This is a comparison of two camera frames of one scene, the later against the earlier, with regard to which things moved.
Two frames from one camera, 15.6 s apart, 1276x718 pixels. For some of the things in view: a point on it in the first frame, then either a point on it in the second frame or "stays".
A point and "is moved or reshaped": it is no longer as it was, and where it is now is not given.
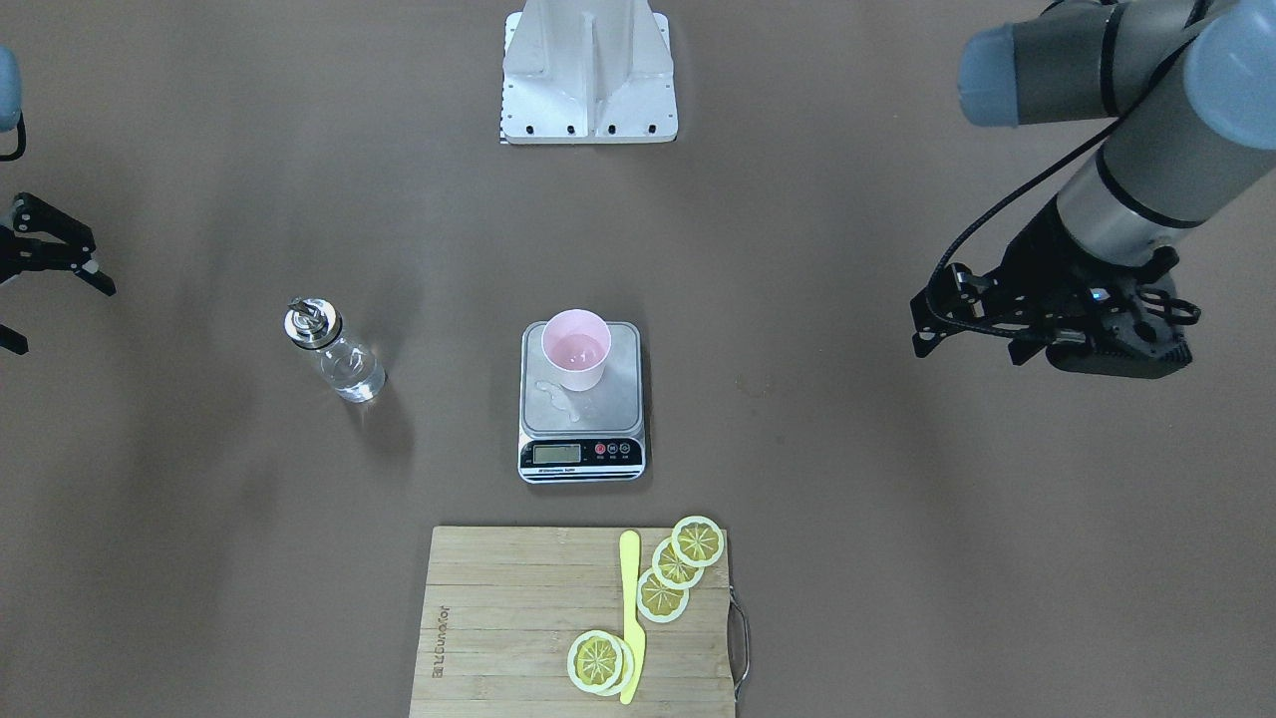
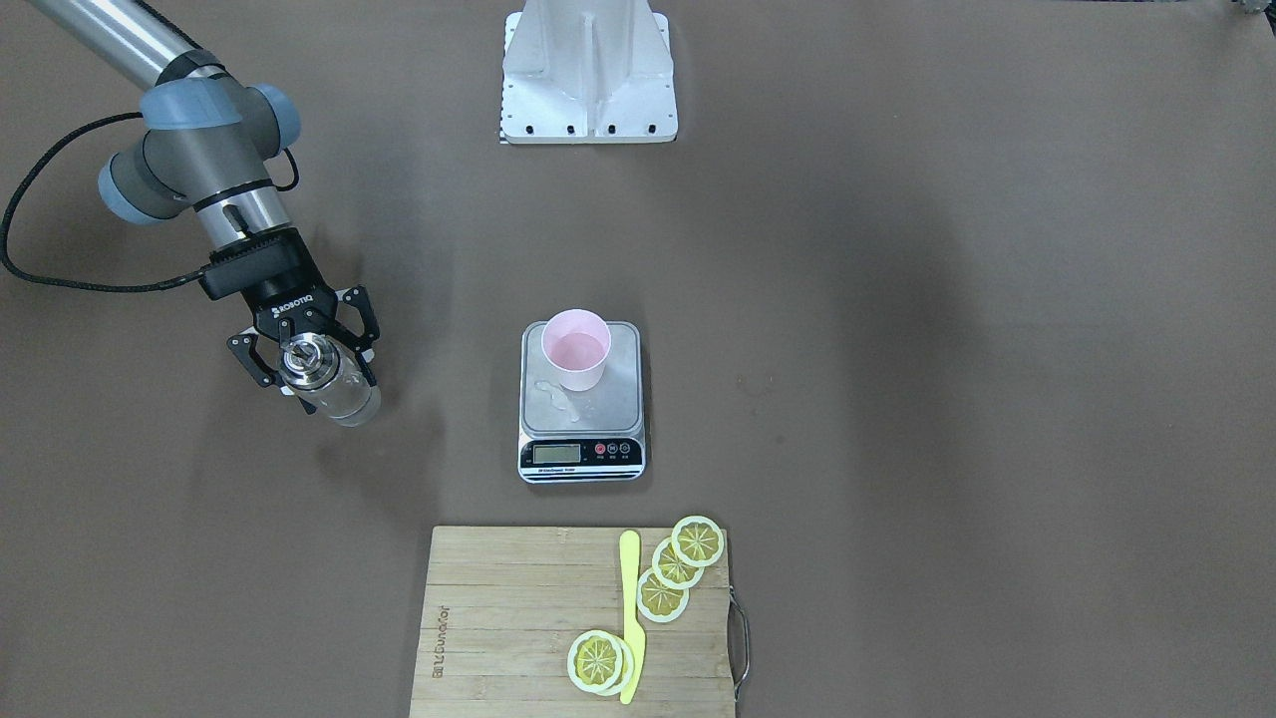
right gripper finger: [13, 340] to [361, 343]
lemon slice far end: [697, 540] stays
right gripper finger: [32, 214] to [242, 345]
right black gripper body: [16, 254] to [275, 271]
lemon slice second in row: [672, 572] stays
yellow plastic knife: [629, 578] stays
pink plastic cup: [575, 343] stays
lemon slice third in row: [659, 603] stays
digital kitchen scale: [591, 436] stays
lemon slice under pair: [627, 668] stays
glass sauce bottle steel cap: [350, 371] is moved or reshaped
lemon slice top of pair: [594, 661] stays
